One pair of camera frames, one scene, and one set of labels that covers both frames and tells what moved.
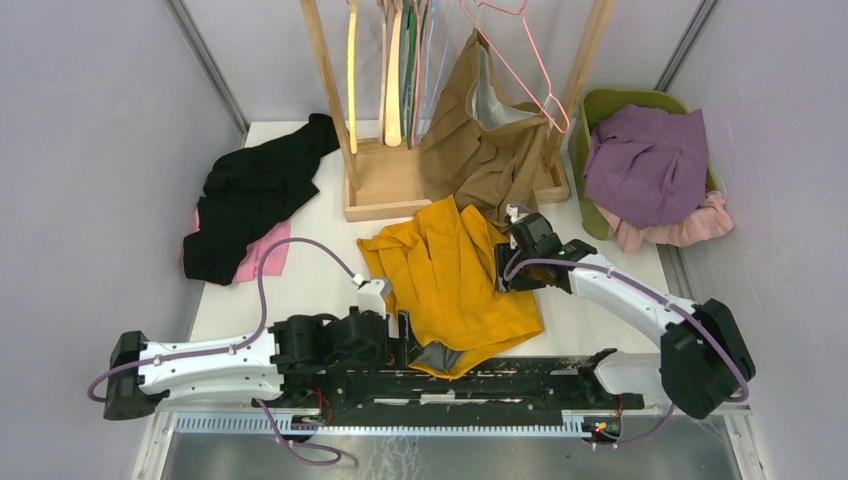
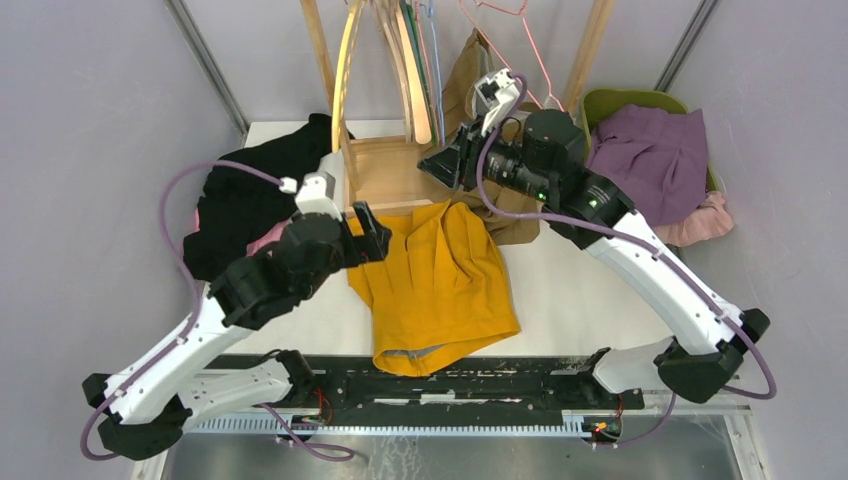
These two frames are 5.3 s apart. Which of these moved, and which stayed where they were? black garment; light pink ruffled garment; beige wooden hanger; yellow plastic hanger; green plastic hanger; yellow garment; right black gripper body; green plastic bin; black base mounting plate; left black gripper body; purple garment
Moved: yellow plastic hanger; left black gripper body; green plastic hanger; yellow garment; beige wooden hanger; right black gripper body
Stayed: green plastic bin; black base mounting plate; black garment; light pink ruffled garment; purple garment
